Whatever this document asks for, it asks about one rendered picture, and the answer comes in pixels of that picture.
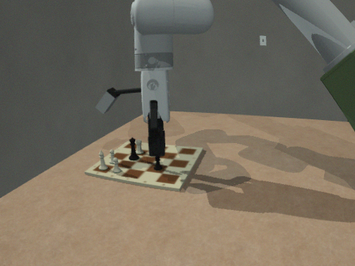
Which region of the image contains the white pawn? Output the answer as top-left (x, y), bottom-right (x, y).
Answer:
top-left (109, 150), bottom-right (114, 164)
top-left (113, 157), bottom-right (121, 173)

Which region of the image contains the white bishop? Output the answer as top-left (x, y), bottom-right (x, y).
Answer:
top-left (99, 151), bottom-right (108, 170)

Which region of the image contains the chessboard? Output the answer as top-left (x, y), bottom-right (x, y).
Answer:
top-left (85, 141), bottom-right (203, 191)

